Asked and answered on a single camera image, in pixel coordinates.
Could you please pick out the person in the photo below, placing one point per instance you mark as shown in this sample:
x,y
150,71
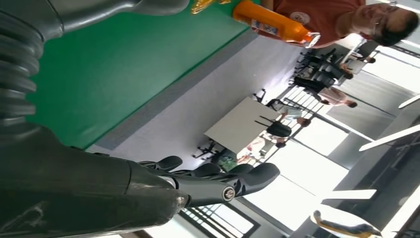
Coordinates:
x,y
292,113
256,146
328,16
334,96

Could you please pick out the orange bottle clear cap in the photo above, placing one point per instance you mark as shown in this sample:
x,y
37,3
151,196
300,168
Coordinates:
x,y
272,24

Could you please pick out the white office table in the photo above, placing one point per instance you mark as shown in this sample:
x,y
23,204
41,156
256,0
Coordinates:
x,y
239,124

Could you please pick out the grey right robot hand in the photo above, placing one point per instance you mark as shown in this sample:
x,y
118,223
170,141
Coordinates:
x,y
82,190

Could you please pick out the yellow film wrapped box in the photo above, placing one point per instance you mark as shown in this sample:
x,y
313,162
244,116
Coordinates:
x,y
203,6

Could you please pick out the black office chair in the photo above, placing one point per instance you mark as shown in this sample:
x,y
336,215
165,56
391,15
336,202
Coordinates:
x,y
279,129
206,151
308,83

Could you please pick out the white glossy rounded object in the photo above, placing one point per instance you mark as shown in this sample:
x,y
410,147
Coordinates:
x,y
341,218

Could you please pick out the green table mat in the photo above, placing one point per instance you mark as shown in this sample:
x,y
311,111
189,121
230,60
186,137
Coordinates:
x,y
131,65

